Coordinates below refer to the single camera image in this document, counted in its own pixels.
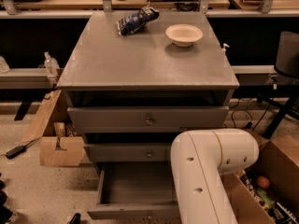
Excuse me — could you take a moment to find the cardboard box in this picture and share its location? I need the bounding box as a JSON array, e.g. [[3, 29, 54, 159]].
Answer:
[[222, 133, 299, 224], [22, 91, 86, 167]]

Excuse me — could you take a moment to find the green snack packet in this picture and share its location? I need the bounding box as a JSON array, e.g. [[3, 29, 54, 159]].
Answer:
[[257, 188, 275, 210]]

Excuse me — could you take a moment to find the black object floor bottom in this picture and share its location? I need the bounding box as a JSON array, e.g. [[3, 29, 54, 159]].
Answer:
[[67, 213, 81, 224]]

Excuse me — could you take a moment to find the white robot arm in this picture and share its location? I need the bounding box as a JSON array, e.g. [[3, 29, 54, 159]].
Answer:
[[170, 129, 259, 224]]

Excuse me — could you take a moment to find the grey bottom drawer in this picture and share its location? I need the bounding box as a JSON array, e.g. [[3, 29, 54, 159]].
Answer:
[[87, 161, 180, 219]]

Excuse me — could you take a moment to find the grey drawer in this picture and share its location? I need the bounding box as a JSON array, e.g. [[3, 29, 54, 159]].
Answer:
[[87, 161, 180, 219], [84, 143, 171, 162], [67, 106, 228, 134]]

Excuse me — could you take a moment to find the grey top drawer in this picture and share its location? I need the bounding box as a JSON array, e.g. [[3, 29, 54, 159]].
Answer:
[[67, 106, 228, 134]]

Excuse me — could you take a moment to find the grey drawer cabinet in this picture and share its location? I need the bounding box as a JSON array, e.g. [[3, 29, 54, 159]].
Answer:
[[56, 10, 240, 221]]

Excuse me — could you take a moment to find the small pump bottle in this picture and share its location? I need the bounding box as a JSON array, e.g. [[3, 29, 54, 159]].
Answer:
[[222, 43, 230, 53]]

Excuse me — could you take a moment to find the white paper bowl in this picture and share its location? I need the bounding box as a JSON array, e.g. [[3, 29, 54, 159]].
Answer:
[[165, 24, 203, 48]]

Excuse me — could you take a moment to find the black office chair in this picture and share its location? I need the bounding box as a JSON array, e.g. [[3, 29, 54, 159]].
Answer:
[[257, 31, 299, 139]]

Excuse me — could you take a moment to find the red apple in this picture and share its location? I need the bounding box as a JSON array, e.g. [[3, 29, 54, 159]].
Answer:
[[256, 175, 270, 189]]

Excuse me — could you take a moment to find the black floor cable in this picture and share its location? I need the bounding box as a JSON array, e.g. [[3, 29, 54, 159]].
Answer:
[[228, 98, 255, 131]]

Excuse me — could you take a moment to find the cardboard box left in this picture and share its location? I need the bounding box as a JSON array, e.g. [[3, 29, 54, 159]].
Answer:
[[22, 91, 86, 167]]

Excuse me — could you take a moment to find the clear plastic bottle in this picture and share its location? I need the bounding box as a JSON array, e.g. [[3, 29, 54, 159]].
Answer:
[[44, 51, 60, 76]]

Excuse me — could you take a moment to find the blue chip bag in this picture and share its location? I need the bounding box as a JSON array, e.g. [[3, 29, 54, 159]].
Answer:
[[117, 6, 160, 35]]

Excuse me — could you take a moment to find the black coiled cable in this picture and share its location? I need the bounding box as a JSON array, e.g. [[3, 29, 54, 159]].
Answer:
[[173, 1, 200, 13]]

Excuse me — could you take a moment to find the black power adapter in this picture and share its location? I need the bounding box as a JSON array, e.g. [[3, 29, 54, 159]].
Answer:
[[6, 146, 26, 160]]

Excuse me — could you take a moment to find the cardboard box right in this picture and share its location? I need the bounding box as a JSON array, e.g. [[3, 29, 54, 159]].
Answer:
[[222, 133, 299, 224]]

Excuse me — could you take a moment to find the grey middle drawer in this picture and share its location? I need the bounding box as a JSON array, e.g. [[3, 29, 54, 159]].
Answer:
[[84, 143, 171, 162]]

